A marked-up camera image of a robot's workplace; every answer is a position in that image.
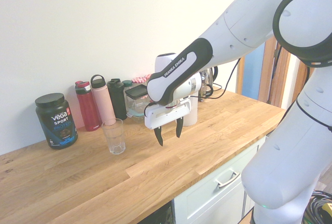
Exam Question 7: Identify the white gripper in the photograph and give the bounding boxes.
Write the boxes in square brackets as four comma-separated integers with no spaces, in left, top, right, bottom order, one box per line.
[144,96,193,147]

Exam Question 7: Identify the white pitcher with blue lid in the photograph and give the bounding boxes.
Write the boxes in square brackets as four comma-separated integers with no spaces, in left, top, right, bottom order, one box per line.
[181,96,199,127]

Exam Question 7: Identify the pink water bottle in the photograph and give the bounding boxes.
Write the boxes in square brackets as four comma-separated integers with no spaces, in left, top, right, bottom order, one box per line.
[90,74,117,127]

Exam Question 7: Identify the red water bottle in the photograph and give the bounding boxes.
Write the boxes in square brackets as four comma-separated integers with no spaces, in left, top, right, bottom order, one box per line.
[74,79,101,132]

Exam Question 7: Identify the glass container with teal clips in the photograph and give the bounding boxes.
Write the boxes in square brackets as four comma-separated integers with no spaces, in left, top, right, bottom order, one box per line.
[126,106,146,124]

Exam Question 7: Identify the glass container with black lid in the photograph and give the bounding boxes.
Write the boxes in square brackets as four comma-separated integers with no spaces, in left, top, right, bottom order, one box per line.
[124,84,150,113]

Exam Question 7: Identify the clear drinking glass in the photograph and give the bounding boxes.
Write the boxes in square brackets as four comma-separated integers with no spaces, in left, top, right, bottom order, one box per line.
[101,118,127,156]

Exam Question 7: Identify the jar with red checkered lid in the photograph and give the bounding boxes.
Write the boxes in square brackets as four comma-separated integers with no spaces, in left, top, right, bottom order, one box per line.
[131,77,148,86]

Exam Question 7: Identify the glass French press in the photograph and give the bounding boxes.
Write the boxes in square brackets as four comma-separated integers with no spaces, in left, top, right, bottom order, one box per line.
[198,65,219,103]

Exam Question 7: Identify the black shaker bottle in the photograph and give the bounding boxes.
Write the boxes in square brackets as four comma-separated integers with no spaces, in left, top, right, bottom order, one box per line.
[106,78,128,121]

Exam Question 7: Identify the glass jar with green lid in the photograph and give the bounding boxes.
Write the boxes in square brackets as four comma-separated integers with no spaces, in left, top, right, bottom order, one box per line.
[121,79,134,97]

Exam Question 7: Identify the pale green drawer front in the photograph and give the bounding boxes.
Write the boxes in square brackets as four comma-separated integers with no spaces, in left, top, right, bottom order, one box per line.
[173,135,267,224]

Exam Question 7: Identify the black Vega protein tub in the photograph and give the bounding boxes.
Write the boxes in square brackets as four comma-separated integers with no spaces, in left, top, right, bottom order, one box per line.
[34,92,79,150]

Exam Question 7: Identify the wooden door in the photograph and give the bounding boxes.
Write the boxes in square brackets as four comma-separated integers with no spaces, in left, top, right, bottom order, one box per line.
[258,36,293,110]

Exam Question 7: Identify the yellow box on floor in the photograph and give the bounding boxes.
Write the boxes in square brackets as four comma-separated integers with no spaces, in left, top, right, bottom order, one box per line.
[321,202,332,221]

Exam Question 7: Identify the metal drawer handle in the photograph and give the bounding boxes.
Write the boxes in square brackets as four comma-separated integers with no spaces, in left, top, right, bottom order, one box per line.
[214,170,241,189]

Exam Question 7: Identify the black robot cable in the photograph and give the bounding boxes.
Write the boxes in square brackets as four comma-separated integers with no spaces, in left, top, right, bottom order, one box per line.
[191,57,242,100]

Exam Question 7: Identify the coiled black floor cables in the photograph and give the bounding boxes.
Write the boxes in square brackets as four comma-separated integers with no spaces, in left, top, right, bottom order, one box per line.
[302,189,332,224]

